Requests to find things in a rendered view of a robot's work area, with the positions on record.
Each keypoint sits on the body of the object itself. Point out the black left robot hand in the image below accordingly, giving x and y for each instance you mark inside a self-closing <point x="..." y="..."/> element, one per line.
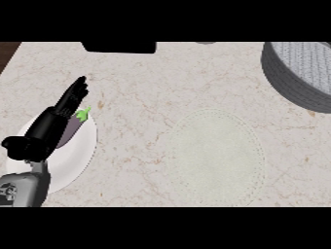
<point x="48" y="129"/>

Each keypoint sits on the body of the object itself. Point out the black appliance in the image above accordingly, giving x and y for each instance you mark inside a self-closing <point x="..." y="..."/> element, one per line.
<point x="121" y="47"/>

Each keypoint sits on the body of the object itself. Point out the white round plate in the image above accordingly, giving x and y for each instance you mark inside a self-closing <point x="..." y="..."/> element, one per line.
<point x="78" y="152"/>

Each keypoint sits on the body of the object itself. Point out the purple eggplant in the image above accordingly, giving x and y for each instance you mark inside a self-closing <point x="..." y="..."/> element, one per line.
<point x="73" y="126"/>

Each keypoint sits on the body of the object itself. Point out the pale oval placemat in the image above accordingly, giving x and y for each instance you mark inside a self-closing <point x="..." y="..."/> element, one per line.
<point x="220" y="159"/>

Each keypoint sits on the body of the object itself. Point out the grey wicker basket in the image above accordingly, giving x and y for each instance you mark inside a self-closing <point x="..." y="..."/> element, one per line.
<point x="304" y="74"/>

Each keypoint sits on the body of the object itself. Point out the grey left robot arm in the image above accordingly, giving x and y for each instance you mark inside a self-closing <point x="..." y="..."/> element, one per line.
<point x="17" y="189"/>

